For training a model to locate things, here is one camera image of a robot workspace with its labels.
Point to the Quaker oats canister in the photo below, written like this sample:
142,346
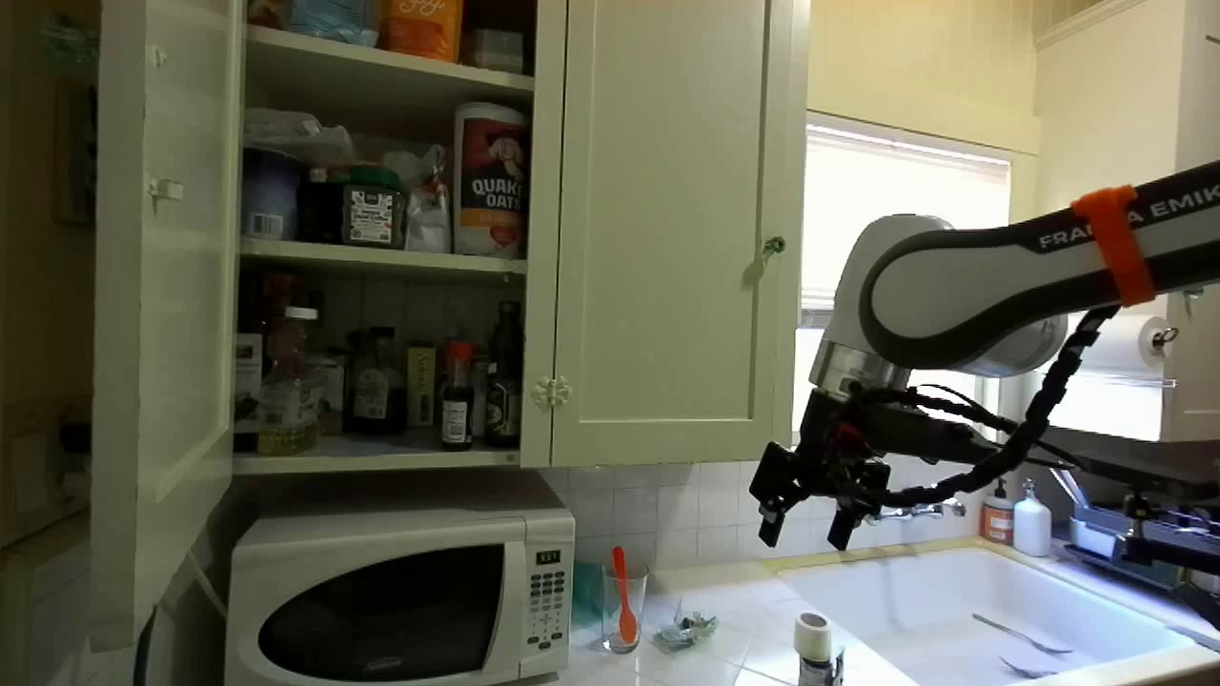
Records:
489,182

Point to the orange snack bag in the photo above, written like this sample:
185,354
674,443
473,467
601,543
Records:
425,30

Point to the green lid spice jar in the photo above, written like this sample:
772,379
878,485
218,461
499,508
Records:
372,208

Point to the soap dispenser bottle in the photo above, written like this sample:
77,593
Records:
996,516

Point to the orange plastic spoon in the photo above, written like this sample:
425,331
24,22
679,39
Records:
628,618

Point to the paper towel roll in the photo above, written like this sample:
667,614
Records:
1134,346

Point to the tall dark bottle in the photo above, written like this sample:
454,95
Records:
504,379

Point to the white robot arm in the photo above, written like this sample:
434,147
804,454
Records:
953,347

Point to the white microwave oven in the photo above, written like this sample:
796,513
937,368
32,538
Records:
402,600

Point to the white plastic bottle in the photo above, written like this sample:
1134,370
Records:
1031,524

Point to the closed cabinet door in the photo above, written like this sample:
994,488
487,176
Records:
679,232

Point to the white kitchen sink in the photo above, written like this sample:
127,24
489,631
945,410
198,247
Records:
994,618

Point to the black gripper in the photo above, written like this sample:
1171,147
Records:
842,454

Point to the dark glass jar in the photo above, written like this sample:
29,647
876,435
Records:
377,386

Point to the open cabinet door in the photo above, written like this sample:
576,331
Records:
166,295

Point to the clear drinking glass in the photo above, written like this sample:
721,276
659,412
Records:
607,608

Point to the dark sauce bottle red cap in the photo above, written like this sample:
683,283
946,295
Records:
459,396

